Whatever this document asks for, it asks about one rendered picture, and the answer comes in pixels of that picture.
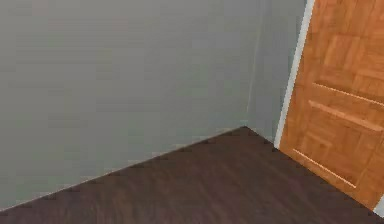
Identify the orange wooden room door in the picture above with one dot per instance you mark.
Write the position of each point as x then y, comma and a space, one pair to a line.
343, 100

